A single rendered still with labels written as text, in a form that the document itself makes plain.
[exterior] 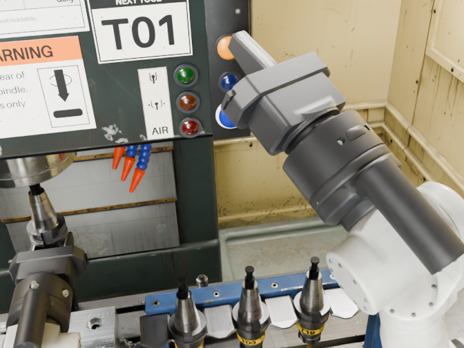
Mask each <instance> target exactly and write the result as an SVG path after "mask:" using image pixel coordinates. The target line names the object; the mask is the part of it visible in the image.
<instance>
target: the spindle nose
mask: <svg viewBox="0 0 464 348"><path fill-rule="evenodd" d="M76 156H77V152H74V153H62V154H56V155H44V156H37V157H25V158H19V159H7V160H1V161H0V188H1V189H15V188H22V187H26V186H32V185H35V184H39V183H42V182H45V181H47V180H49V179H52V178H54V177H55V176H57V175H59V174H60V173H62V172H63V171H65V170H66V169H67V168H68V167H69V166H70V165H71V164H72V163H73V161H74V160H75V158H76Z"/></svg>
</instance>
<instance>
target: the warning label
mask: <svg viewBox="0 0 464 348"><path fill-rule="evenodd" d="M89 128H96V124H95V118H94V114H93V107H92V104H91V100H90V93H89V89H88V83H87V79H86V73H85V69H84V63H83V59H82V55H81V49H80V45H79V39H78V36H73V37H57V38H49V39H33V40H25V41H9V42H1V43H0V138H5V137H18V136H24V135H37V134H44V133H56V132H63V131H75V130H82V129H89Z"/></svg>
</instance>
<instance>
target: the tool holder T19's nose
mask: <svg viewBox="0 0 464 348"><path fill-rule="evenodd" d="M320 335H321V333H319V334H318V335H314V336H309V335H306V334H304V333H302V332H301V331H300V330H299V332H298V337H299V338H300V339H301V341H303V343H306V344H308V345H314V344H316V343H317V342H318V341H320V338H321V336H320Z"/></svg>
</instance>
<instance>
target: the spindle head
mask: <svg viewBox="0 0 464 348"><path fill-rule="evenodd" d="M84 3H85V7H86V14H87V18H88V25H89V29H90V30H89V31H81V32H65V33H57V34H48V35H33V36H24V37H8V38H0V43H1V42H9V41H25V40H33V39H49V38H57V37H73V36H78V39H79V45H80V49H81V55H82V59H83V63H84V69H85V73H86V79H87V83H88V89H89V93H90V100H91V104H92V107H93V114H94V118H95V124H96V128H89V129H82V130H70V131H63V132H56V133H44V134H37V135H24V136H18V137H5V138H0V161H1V160H13V159H19V158H25V157H37V156H44V155H56V154H62V153H74V152H80V151H92V150H99V149H105V148H117V147H124V146H135V145H142V144H154V143H160V142H172V141H179V140H185V139H197V138H203V137H212V136H213V127H212V115H211V93H210V81H209V59H208V47H207V35H206V15H205V2H204V0H188V7H189V17H190V25H191V43H192V52H193V54H192V55H185V56H177V57H162V58H155V59H140V60H132V61H118V62H110V63H103V64H99V62H98V58H97V51H96V47H95V40H94V35H93V28H92V24H91V20H90V13H89V9H88V2H87V0H84ZM249 35H250V36H251V37H252V38H253V0H249ZM184 63H188V64H192V65H194V66H195V67H196V68H197V71H198V79H197V81H196V82H195V83H194V84H193V85H192V86H189V87H182V86H179V85H178V84H176V82H175V80H174V78H173V72H174V70H175V68H176V67H177V66H178V65H180V64H184ZM161 67H166V71H167V78H168V91H169V97H170V104H171V116H172V123H173V135H174V137H170V138H163V139H151V140H148V138H147V132H146V123H145V117H144V108H143V103H142V94H141V88H140V83H139V74H138V70H139V69H147V68H161ZM186 90H191V91H193V92H195V93H197V94H198V96H199V97H200V106H199V108H198V109H197V110H196V111H195V112H193V113H183V112H182V111H180V110H179V109H178V108H177V105H176V99H177V96H178V95H179V94H180V93H182V92H184V91H186ZM190 116H191V117H196V118H198V119H199V120H200V121H201V123H202V131H201V133H200V134H199V135H198V136H196V137H192V138H187V137H184V136H183V135H181V133H180V132H179V123H180V122H181V120H182V119H184V118H185V117H190Z"/></svg>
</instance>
